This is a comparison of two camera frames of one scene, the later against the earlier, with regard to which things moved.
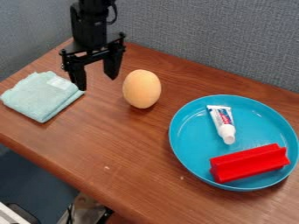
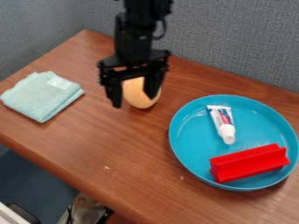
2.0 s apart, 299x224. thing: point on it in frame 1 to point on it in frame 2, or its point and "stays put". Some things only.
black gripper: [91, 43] to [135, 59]
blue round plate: [260, 126] stays put
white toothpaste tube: [223, 119] stays put
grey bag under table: [86, 210] stays put
